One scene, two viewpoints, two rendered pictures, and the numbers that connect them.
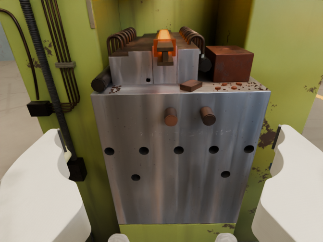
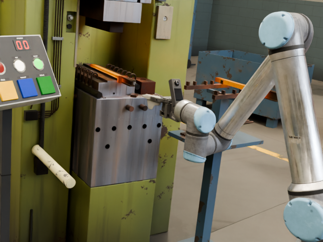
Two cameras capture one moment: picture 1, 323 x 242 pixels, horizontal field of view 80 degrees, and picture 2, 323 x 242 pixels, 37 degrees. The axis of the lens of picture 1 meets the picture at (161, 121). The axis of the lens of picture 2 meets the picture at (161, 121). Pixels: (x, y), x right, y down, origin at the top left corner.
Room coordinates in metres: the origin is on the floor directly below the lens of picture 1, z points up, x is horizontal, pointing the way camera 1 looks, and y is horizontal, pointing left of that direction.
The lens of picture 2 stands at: (-1.61, 1.16, 1.44)
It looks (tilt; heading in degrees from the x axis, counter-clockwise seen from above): 15 degrees down; 325
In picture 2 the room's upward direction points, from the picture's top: 6 degrees clockwise
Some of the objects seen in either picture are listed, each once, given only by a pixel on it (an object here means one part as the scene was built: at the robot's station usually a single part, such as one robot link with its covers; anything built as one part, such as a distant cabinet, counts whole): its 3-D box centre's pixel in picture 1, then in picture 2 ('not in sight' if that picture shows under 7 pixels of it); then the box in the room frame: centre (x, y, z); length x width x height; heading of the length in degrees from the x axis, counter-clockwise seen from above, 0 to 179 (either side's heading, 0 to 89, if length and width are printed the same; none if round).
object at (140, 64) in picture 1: (156, 50); (98, 78); (0.65, 0.01, 0.96); 0.42 x 0.20 x 0.09; 179
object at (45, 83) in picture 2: not in sight; (45, 85); (0.30, 0.43, 1.01); 0.07 x 0.05 x 0.07; 114
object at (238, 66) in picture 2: not in sight; (251, 86); (2.84, -3.28, 0.36); 1.21 x 0.81 x 0.72; 16
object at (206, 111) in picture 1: (207, 115); (143, 107); (0.36, -0.10, 0.87); 0.04 x 0.03 x 0.03; 179
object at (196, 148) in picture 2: not in sight; (197, 145); (-0.20, -0.01, 0.86); 0.12 x 0.09 x 0.12; 104
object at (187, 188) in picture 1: (173, 120); (104, 125); (0.66, -0.05, 0.69); 0.56 x 0.38 x 0.45; 179
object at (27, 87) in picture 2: not in sight; (26, 88); (0.26, 0.53, 1.01); 0.07 x 0.05 x 0.07; 114
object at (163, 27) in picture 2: not in sight; (163, 22); (0.57, -0.30, 1.27); 0.09 x 0.02 x 0.17; 89
